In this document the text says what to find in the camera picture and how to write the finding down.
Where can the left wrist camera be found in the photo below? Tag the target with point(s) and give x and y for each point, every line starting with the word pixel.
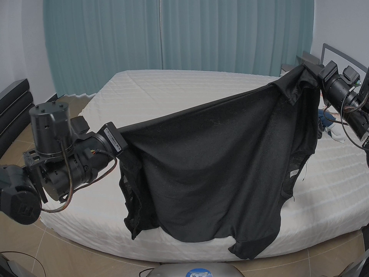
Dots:
pixel 80 125

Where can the black T-shirt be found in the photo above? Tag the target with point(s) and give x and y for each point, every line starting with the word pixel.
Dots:
pixel 216 154

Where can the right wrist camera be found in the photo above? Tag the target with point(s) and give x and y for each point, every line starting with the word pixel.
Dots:
pixel 351 74

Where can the blue-green curtain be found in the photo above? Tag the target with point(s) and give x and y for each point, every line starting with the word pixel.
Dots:
pixel 115 33

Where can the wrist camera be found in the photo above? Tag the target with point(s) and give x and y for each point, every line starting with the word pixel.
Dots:
pixel 80 125
pixel 351 74

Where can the grey bedside table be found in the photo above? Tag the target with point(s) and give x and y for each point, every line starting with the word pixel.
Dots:
pixel 308 58

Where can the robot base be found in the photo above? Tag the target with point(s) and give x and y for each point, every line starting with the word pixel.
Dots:
pixel 193 270

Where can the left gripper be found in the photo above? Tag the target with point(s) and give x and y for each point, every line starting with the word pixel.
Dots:
pixel 103 146

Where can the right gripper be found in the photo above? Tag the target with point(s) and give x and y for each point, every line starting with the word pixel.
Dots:
pixel 338 87

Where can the pile of clothes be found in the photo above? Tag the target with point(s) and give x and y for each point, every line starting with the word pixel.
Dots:
pixel 325 120

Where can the black chest of drawers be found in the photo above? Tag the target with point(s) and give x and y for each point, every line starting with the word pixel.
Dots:
pixel 14 102

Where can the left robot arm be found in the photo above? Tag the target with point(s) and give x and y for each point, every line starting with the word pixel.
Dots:
pixel 49 125

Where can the bed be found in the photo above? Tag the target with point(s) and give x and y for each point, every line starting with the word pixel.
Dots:
pixel 173 97

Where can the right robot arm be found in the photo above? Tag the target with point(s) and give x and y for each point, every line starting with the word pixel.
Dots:
pixel 357 120

